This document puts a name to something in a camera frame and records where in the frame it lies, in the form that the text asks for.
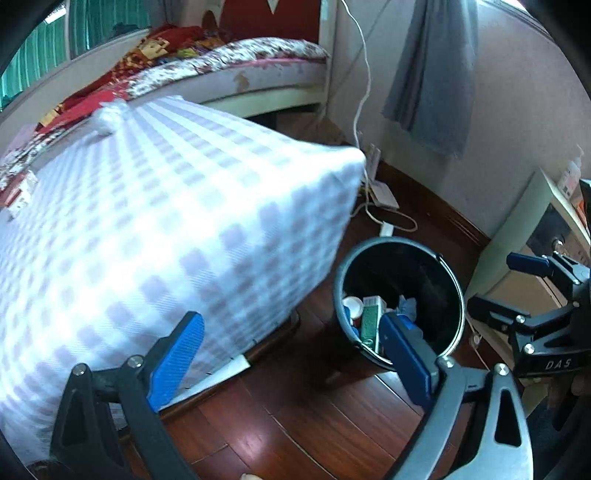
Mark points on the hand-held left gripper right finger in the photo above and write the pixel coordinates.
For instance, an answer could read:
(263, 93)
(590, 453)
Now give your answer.
(406, 360)

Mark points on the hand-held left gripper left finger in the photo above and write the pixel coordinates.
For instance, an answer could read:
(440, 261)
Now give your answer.
(178, 357)

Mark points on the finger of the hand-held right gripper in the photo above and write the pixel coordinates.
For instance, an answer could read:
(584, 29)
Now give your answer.
(494, 314)
(528, 262)

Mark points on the black trash bin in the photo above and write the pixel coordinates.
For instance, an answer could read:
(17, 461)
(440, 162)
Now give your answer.
(415, 272)

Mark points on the white bedside cabinet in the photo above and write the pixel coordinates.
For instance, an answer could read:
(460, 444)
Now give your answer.
(508, 258)

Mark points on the white paper sheet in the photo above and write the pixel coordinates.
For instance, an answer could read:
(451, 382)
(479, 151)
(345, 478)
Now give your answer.
(221, 371)

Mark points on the green box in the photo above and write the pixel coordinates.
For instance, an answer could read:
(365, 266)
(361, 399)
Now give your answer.
(371, 323)

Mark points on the small white round container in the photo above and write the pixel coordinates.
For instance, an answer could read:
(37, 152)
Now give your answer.
(353, 307)

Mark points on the white pump bottle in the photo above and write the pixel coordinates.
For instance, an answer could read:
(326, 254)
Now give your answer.
(568, 177)

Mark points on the checkered tablecloth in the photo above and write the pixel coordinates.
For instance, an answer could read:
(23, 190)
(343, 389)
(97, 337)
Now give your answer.
(161, 230)

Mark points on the white router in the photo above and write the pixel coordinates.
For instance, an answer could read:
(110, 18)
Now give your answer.
(385, 196)

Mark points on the grey curtain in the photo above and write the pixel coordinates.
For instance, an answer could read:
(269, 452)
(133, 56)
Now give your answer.
(434, 78)

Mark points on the red and white box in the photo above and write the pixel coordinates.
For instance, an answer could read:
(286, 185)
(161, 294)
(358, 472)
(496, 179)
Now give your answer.
(21, 191)

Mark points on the clear plastic bag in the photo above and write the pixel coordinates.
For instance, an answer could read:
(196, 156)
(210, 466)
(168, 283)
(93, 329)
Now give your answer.
(110, 120)

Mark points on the red patterned blanket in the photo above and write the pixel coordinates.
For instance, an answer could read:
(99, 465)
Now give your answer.
(152, 50)

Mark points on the floral mattress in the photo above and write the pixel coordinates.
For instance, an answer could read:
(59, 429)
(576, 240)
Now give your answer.
(258, 55)

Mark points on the green curtain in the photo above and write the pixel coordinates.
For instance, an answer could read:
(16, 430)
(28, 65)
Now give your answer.
(32, 60)

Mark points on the white bed frame red headboard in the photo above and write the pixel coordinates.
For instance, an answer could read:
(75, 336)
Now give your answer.
(286, 97)

